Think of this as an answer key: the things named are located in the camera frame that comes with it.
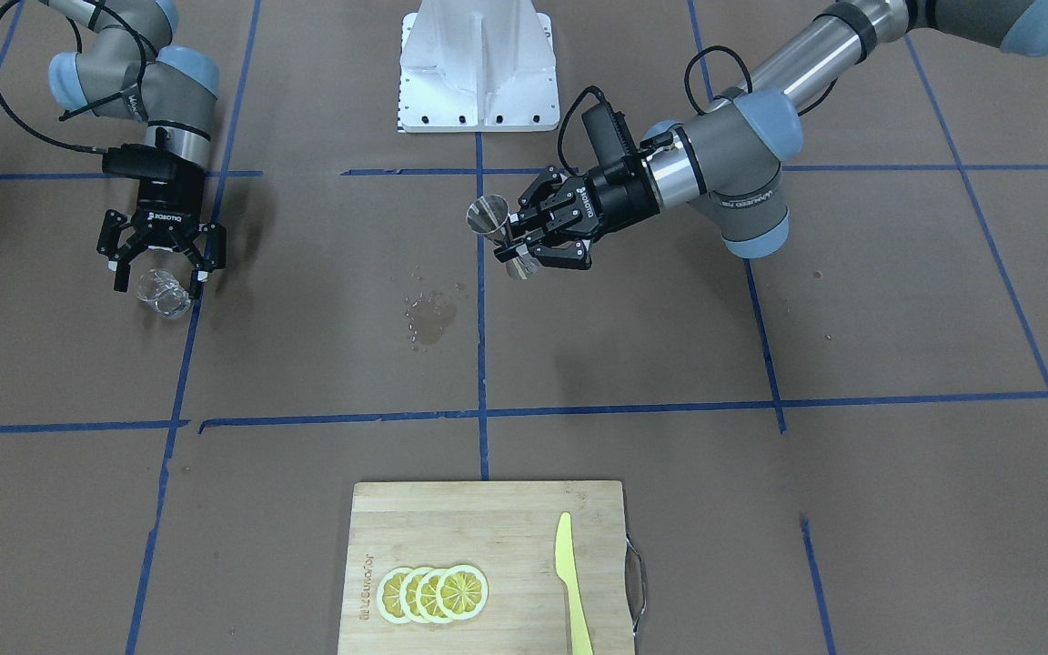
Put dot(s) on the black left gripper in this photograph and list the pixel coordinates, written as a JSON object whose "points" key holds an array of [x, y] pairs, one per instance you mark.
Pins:
{"points": [[613, 192]]}

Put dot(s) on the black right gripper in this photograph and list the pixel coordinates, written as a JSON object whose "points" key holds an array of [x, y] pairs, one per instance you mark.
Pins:
{"points": [[163, 208]]}

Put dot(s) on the clear glass measuring cup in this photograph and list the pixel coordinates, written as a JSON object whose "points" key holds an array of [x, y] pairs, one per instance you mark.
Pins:
{"points": [[163, 294]]}

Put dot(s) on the steel double jigger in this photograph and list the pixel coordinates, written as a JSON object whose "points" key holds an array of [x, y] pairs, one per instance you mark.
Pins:
{"points": [[488, 217]]}

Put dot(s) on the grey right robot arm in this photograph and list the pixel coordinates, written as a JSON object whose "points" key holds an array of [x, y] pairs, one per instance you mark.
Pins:
{"points": [[132, 71]]}

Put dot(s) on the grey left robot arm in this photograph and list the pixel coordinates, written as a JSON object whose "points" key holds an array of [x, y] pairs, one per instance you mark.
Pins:
{"points": [[726, 160]]}

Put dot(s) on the bamboo cutting board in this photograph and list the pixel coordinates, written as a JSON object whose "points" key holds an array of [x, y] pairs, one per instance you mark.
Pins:
{"points": [[507, 529]]}

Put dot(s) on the yellow plastic knife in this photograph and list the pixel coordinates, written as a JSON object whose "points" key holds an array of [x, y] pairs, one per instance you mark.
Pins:
{"points": [[566, 569]]}

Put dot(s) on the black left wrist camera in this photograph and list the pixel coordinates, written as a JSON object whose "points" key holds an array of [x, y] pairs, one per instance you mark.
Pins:
{"points": [[609, 135]]}

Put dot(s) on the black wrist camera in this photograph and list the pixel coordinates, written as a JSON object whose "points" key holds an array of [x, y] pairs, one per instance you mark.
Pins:
{"points": [[609, 135], [141, 162]]}

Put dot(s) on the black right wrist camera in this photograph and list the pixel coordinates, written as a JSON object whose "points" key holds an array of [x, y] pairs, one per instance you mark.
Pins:
{"points": [[141, 162]]}

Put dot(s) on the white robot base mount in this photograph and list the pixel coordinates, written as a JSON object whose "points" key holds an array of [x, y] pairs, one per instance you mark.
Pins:
{"points": [[477, 66]]}

